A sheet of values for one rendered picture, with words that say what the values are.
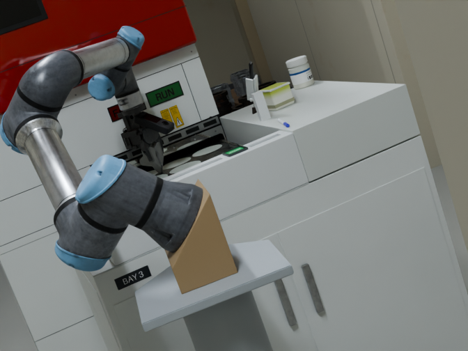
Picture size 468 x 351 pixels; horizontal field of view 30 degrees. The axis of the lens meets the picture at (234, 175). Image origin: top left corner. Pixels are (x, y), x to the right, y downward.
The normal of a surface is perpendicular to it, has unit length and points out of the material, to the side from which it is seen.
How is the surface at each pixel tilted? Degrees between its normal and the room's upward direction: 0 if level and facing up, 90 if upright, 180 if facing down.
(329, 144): 90
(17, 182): 90
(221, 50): 90
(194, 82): 90
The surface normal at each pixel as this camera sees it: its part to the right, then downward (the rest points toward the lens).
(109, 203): -0.01, 0.50
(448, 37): -0.93, 0.35
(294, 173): 0.32, 0.12
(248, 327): 0.66, -0.05
